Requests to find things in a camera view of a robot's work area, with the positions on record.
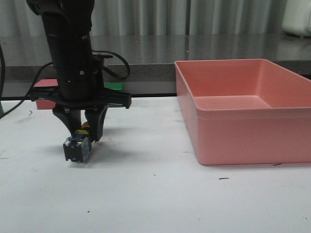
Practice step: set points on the green cube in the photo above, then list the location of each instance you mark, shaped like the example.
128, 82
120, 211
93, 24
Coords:
1, 110
115, 86

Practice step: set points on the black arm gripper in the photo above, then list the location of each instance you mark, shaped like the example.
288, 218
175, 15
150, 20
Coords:
84, 88

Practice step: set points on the white appliance on counter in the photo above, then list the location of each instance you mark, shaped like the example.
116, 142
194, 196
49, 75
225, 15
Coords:
297, 18

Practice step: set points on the green cube left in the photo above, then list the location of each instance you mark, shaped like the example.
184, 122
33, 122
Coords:
1, 110

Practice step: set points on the pink plastic bin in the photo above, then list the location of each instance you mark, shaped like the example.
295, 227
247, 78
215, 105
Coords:
246, 111

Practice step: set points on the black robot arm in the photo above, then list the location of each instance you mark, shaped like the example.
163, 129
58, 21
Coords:
67, 24

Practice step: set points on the grey stone counter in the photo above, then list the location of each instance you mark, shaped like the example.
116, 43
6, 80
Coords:
152, 58

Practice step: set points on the pink cube centre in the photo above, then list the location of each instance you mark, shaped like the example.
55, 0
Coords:
42, 103

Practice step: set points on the yellow push button switch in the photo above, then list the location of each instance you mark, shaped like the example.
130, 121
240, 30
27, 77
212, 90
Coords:
78, 146

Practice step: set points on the green cube right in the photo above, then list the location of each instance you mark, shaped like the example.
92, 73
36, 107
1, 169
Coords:
115, 86

